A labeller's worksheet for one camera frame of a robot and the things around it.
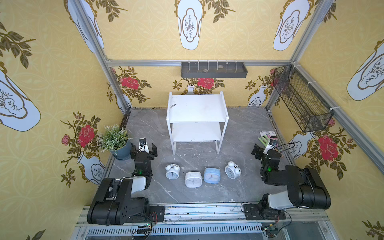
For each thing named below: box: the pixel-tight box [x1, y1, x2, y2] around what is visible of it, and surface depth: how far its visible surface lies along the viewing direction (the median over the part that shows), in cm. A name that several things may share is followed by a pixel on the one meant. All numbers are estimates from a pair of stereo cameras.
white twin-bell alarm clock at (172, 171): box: [165, 163, 181, 180], surface depth 83 cm
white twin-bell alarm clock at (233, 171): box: [224, 160, 242, 180], surface depth 83 cm
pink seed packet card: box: [259, 131, 278, 140], surface depth 108 cm
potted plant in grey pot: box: [97, 124, 133, 161], surface depth 85 cm
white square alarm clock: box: [185, 171, 203, 188], surface depth 81 cm
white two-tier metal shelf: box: [166, 91, 229, 155], surface depth 79 cm
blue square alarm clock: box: [203, 167, 221, 184], surface depth 82 cm
